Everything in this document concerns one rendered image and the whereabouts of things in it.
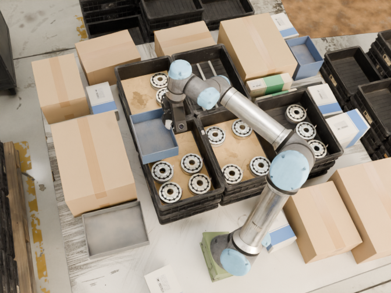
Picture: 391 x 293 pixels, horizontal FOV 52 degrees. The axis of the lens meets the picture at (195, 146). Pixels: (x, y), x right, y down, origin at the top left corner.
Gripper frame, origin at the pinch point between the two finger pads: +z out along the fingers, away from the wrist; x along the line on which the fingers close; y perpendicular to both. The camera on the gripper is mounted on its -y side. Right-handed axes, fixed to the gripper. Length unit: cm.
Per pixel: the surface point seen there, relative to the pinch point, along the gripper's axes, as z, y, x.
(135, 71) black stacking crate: 25, 53, 2
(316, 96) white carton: 24, 20, -90
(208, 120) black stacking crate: 20.7, 14.4, -24.8
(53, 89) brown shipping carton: 30, 52, 44
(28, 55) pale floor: 118, 161, 63
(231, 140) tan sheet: 25.4, 3.6, -34.8
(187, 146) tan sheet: 27.6, 5.5, -12.6
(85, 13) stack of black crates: 76, 157, 15
